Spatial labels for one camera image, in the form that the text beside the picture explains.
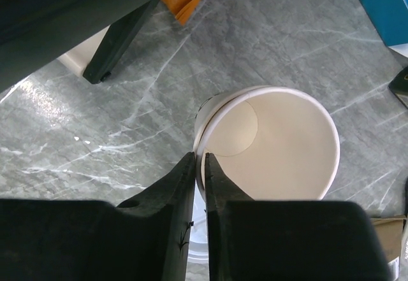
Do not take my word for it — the beige three-tier shelf rack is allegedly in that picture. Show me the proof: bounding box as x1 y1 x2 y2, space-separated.
1 0 159 90

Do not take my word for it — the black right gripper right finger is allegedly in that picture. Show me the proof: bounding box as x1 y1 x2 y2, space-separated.
205 154 252 280

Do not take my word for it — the white cup lid stack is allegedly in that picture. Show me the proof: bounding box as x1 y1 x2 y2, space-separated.
187 185 209 264

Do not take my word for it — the brown kraft coffee pouch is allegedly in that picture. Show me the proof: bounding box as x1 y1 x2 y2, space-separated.
371 215 407 280

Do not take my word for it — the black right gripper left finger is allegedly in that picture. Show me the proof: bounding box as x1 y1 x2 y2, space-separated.
115 152 196 281

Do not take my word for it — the black flat box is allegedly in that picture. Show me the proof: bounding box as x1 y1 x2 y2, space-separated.
388 67 408 108

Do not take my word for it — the blue flat box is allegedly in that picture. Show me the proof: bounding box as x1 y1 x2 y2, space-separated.
359 0 407 47

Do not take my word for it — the white paper coffee cup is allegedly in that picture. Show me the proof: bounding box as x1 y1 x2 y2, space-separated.
193 86 340 200

